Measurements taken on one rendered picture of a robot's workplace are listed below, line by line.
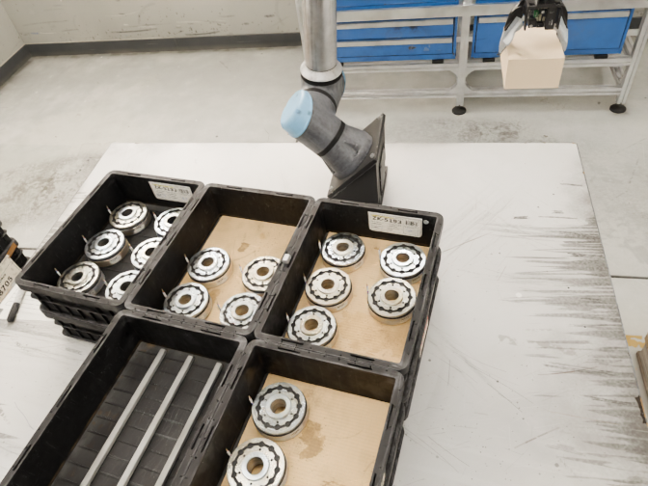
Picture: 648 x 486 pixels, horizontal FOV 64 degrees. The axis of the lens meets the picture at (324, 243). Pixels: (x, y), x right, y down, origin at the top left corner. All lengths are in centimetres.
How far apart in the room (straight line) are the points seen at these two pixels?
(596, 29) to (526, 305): 194
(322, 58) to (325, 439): 93
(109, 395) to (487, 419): 77
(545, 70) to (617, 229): 134
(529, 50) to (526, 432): 84
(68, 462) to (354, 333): 59
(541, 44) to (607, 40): 169
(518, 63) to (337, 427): 89
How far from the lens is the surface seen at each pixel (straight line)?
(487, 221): 149
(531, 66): 134
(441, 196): 156
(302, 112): 138
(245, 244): 131
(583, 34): 302
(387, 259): 117
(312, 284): 115
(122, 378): 119
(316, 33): 140
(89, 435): 116
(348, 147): 142
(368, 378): 96
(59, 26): 474
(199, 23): 417
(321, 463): 99
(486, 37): 294
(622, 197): 274
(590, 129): 311
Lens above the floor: 175
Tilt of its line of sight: 47 degrees down
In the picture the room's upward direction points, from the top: 10 degrees counter-clockwise
